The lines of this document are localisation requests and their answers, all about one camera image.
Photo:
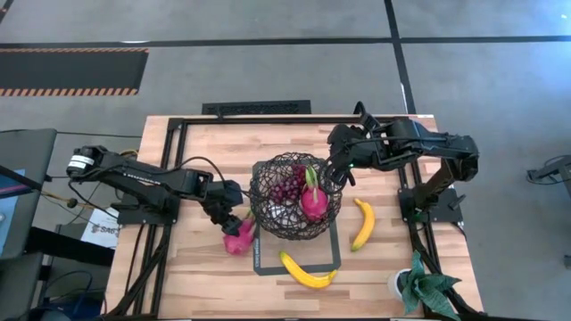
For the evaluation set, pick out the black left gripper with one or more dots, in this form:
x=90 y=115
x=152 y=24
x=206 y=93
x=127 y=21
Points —
x=225 y=196

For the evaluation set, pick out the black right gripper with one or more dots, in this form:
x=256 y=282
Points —
x=348 y=147

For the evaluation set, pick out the pink dragon fruit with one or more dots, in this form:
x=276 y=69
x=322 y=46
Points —
x=314 y=205
x=241 y=243

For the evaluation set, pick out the dark purple grape bunch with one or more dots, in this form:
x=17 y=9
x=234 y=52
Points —
x=285 y=189

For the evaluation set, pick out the yellow banana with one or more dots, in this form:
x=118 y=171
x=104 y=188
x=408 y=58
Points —
x=366 y=225
x=303 y=276

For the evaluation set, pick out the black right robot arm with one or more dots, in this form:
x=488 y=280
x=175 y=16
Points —
x=424 y=138

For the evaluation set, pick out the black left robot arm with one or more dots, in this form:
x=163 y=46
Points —
x=134 y=176

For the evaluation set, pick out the dark brown wicker basket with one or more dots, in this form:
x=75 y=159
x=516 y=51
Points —
x=276 y=223

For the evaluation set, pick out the black-bordered silicone baking mat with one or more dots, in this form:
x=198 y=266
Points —
x=308 y=253

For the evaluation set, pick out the black slotted floor bar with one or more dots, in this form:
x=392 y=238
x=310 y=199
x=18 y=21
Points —
x=256 y=108

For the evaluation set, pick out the white printed paper sheet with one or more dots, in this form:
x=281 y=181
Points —
x=102 y=229

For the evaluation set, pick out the green plant in white pot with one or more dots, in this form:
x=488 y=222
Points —
x=424 y=287

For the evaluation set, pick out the grey side cart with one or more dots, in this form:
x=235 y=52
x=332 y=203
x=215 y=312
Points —
x=31 y=147

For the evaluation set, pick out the black hazard-striped floor mat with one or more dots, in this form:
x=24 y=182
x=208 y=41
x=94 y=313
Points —
x=67 y=71

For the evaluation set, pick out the blue display screen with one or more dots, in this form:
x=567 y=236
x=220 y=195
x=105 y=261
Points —
x=6 y=223

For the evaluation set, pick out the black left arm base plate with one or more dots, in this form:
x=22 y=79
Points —
x=143 y=218

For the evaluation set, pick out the black metal table frame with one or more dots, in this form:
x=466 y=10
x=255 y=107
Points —
x=267 y=120

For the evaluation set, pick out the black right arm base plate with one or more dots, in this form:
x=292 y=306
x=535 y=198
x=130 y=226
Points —
x=450 y=214

